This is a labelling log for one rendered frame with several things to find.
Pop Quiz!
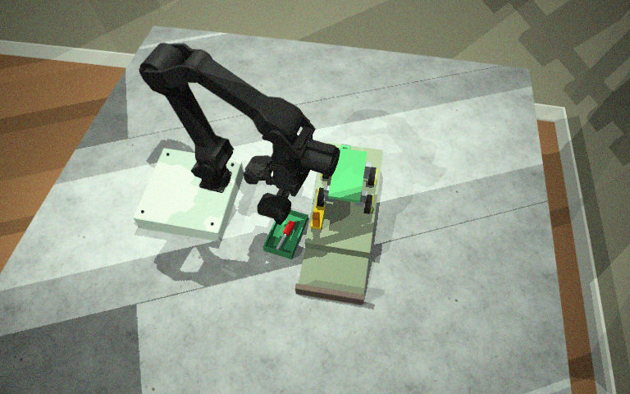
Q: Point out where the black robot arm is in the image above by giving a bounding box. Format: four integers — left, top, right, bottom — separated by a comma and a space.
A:
139, 43, 340, 193

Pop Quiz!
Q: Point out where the pale green ramp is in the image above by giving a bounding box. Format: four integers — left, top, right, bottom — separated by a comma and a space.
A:
295, 144, 383, 305

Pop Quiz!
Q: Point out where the red-headed pin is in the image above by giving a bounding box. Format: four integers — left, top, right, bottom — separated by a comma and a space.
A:
276, 220, 295, 250

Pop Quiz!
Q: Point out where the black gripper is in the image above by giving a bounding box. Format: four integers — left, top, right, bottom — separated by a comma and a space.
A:
257, 161, 310, 225

